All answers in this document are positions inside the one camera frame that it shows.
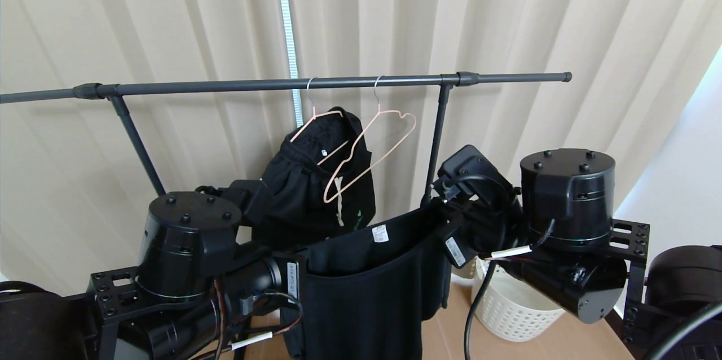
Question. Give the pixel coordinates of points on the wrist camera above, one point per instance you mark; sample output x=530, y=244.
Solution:
x=468, y=171
x=242, y=193

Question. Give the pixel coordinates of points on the black shorts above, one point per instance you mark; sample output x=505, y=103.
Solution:
x=299, y=191

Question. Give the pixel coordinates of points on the black garment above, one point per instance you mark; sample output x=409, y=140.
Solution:
x=366, y=303

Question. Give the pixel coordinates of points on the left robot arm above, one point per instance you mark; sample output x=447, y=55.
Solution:
x=186, y=247

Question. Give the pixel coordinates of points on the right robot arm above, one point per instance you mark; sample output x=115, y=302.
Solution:
x=564, y=196

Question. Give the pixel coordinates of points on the beige curtain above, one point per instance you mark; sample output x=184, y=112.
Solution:
x=169, y=21

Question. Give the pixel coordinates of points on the black clothes rack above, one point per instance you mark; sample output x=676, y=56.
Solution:
x=225, y=86

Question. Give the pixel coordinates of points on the white laundry basket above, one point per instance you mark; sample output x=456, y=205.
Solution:
x=507, y=309

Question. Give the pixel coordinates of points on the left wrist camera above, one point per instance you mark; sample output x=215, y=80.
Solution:
x=242, y=193

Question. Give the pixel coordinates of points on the pink clothes hanger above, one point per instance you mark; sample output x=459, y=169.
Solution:
x=366, y=162
x=313, y=120

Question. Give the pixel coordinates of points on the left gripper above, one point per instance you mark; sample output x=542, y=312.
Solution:
x=282, y=281

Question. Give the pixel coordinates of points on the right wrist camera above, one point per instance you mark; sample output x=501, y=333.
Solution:
x=468, y=171

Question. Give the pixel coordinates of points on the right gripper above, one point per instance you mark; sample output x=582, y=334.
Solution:
x=482, y=238

